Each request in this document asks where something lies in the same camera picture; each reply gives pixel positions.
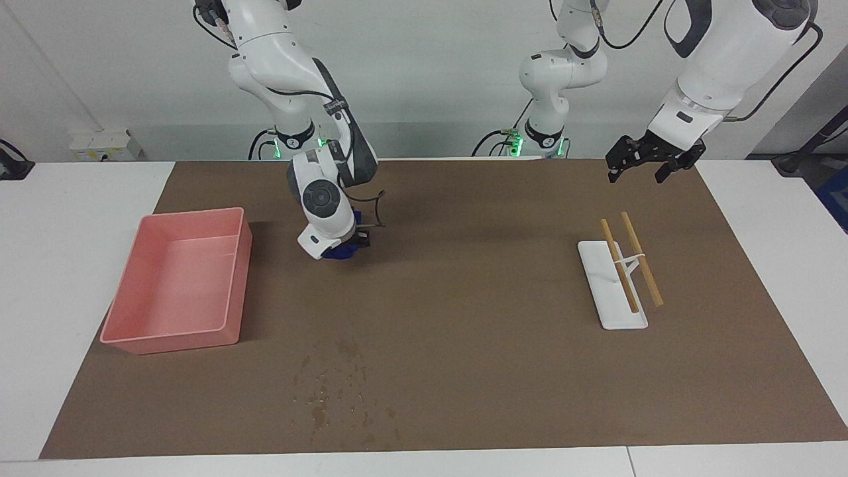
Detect dark blue towel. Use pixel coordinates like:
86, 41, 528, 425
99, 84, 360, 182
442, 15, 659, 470
323, 211, 364, 260

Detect spilled water drops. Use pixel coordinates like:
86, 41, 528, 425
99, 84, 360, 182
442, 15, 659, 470
288, 338, 405, 448

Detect black stand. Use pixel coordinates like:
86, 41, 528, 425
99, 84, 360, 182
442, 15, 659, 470
772, 105, 848, 177

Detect brown table mat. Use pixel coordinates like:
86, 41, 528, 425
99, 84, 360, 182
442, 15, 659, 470
38, 158, 848, 460

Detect white rack with wooden rods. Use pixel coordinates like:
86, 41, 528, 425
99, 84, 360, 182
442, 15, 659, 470
577, 211, 665, 331

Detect blue crate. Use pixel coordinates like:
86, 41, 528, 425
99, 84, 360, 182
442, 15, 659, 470
814, 164, 848, 234

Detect pink plastic bin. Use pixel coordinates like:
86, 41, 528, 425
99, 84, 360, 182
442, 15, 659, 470
99, 207, 253, 355

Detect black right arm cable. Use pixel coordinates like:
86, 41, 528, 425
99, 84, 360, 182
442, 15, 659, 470
192, 0, 387, 231

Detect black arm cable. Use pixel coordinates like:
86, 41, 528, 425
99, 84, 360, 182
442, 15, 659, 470
192, 0, 387, 231
592, 0, 824, 122

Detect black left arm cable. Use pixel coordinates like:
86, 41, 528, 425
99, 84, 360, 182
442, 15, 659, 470
592, 0, 824, 122

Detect black left base cable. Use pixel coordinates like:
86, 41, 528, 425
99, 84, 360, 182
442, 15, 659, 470
472, 99, 534, 158

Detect black base cable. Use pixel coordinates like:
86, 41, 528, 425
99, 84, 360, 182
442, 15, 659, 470
248, 129, 276, 161
472, 99, 534, 158

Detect black right base cable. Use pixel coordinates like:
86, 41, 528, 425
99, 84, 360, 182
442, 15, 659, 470
248, 129, 276, 161

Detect white wall socket box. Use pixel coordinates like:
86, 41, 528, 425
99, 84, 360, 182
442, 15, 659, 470
69, 129, 143, 162

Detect black device with cable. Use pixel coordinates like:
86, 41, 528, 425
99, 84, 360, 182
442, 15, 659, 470
0, 139, 35, 181

